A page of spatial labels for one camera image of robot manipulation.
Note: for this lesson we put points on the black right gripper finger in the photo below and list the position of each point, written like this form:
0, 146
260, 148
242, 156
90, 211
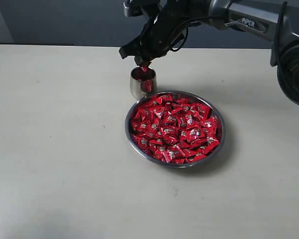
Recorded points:
143, 60
133, 48

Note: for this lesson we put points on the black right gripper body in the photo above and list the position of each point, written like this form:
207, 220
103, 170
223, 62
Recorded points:
166, 31

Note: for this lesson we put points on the stainless steel cup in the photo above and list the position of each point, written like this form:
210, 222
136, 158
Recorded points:
140, 89

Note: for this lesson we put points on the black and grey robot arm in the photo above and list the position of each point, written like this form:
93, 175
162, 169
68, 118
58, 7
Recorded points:
278, 24

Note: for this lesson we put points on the red wrapped candy pile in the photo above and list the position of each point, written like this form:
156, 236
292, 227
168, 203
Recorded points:
175, 129

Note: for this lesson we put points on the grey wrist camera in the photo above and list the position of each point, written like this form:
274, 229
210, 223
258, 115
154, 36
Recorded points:
133, 8

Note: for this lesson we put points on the round stainless steel plate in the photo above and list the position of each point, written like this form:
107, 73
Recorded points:
220, 119

